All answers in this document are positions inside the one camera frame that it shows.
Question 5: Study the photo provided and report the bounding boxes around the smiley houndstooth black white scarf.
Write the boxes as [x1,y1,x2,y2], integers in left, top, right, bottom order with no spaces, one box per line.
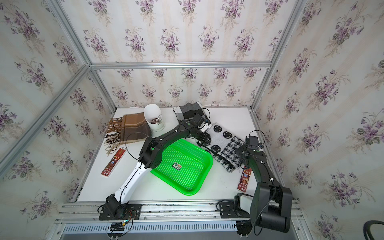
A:
[196,124,245,173]

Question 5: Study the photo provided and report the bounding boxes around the green plastic basket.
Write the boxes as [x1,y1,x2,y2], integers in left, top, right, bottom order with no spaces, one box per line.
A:
[151,139,213,196]

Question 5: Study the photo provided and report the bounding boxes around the grey black checked scarf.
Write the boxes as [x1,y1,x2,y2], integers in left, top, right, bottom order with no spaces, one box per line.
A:
[173,102,207,122]

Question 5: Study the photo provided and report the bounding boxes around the brown plaid fringed scarf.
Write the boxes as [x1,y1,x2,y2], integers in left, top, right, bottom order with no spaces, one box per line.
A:
[104,113,152,155]

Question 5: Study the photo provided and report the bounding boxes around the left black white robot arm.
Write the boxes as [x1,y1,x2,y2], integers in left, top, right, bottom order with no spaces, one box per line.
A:
[104,114,211,220]

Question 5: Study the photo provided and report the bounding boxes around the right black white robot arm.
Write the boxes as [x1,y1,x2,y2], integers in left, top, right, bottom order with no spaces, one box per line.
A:
[236,135,293,233]

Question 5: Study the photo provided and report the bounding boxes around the small label in basket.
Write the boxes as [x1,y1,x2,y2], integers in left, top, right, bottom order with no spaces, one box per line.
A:
[173,163,182,171]

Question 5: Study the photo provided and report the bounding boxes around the right red flat box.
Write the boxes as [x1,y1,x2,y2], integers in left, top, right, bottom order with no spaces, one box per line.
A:
[237,168,252,193]

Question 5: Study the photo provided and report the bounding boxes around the red flat box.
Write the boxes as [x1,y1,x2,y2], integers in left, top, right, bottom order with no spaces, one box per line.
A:
[237,168,252,193]
[101,148,127,178]

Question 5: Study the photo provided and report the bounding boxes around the white mannequin head cup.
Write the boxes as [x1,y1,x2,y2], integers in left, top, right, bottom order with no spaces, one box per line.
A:
[144,104,165,132]

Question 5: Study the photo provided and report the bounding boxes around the left red flat box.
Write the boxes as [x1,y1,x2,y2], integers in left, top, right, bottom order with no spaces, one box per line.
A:
[101,148,127,178]

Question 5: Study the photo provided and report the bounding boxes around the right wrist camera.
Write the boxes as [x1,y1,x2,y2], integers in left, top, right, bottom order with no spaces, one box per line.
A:
[245,135,260,150]

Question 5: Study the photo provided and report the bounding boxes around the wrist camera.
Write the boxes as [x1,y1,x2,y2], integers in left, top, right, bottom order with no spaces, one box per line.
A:
[245,135,260,150]
[192,114,211,129]

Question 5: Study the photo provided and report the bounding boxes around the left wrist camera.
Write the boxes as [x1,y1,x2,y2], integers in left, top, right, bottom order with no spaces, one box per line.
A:
[192,114,211,129]

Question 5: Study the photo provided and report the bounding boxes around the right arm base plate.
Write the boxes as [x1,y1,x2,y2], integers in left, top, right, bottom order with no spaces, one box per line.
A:
[216,201,250,219]

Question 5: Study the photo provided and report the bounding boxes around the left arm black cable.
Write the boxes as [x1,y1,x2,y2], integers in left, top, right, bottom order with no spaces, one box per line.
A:
[124,131,151,161]

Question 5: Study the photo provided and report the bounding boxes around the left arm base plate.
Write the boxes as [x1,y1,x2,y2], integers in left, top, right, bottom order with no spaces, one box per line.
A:
[98,204,142,221]

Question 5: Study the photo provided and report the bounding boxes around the small circuit board with wires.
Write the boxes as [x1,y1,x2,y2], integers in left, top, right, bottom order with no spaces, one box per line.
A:
[107,220,134,240]

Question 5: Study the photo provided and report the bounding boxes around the aluminium front rail frame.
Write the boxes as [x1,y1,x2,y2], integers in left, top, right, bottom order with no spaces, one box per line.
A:
[44,198,313,240]

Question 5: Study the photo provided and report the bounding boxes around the aluminium enclosure frame bars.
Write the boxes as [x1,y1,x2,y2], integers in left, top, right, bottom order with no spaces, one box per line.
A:
[1,1,307,176]

